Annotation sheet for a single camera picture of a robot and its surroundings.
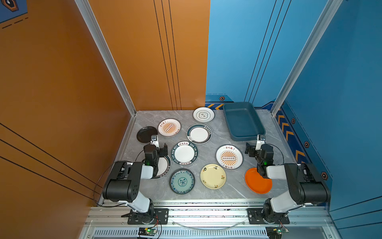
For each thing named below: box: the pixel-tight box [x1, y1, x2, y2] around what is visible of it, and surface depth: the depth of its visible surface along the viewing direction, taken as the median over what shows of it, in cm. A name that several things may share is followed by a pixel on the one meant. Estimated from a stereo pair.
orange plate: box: [244, 167, 273, 195], surface depth 84 cm
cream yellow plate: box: [199, 163, 227, 190], surface depth 88 cm
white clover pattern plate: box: [192, 106, 216, 123], surface depth 121 cm
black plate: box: [136, 125, 158, 143], surface depth 110 cm
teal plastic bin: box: [222, 101, 267, 141], surface depth 118 cm
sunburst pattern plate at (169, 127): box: [157, 118, 182, 137], surface depth 111 cm
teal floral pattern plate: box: [169, 167, 196, 195], surface depth 86 cm
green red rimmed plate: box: [155, 154, 172, 179], surface depth 92 cm
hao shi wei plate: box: [171, 140, 199, 166], surface depth 98 cm
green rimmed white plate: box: [186, 123, 213, 145], surface depth 108 cm
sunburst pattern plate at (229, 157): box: [215, 144, 244, 170], surface depth 96 cm
